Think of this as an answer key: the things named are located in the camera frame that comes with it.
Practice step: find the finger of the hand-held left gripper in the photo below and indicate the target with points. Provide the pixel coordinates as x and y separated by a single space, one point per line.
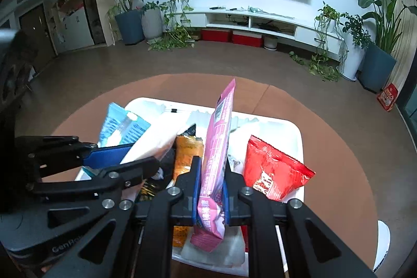
107 154
130 170

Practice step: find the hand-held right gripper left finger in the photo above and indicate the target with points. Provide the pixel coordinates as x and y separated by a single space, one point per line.
195 196

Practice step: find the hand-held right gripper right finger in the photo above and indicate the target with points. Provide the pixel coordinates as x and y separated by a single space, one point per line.
227 199

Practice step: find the light blue snack packet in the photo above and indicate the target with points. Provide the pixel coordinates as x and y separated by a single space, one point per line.
120 125

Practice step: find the black snack packet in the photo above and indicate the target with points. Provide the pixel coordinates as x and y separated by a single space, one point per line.
166 164

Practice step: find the silver snack packet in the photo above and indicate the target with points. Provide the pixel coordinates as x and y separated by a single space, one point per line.
156 138

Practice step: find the orange snack packet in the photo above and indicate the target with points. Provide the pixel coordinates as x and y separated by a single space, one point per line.
187 154

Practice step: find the pink snack packet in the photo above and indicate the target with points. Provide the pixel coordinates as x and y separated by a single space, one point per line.
216 147

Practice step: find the white plastic tray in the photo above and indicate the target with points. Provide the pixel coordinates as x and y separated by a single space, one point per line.
277 134

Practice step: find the red snack packet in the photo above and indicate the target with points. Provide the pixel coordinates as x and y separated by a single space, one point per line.
270 167

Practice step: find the plant in grey pot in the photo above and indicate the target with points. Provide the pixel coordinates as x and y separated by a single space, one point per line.
152 24

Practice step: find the brown wooden door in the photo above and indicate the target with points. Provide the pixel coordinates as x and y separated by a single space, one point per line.
35 33

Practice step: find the red storage box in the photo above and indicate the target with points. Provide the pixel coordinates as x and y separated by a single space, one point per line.
216 36
247 39

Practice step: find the white round device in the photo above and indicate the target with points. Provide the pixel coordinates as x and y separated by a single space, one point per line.
382 245

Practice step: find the small white pot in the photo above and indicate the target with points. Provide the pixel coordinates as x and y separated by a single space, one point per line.
270 43

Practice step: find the plant in tall white pot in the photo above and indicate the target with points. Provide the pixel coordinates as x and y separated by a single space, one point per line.
350 63

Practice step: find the white television cabinet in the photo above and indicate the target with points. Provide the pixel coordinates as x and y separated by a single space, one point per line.
306 32

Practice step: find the red paper bag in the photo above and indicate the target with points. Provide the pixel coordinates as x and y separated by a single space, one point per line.
387 97

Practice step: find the broad-leaf plant in blue pot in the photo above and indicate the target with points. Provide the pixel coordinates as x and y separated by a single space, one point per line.
378 68

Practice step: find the small trailing potted plant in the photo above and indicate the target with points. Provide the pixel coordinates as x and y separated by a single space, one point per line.
327 12

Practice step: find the white wall cabinets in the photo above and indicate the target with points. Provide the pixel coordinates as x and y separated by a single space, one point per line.
73 27

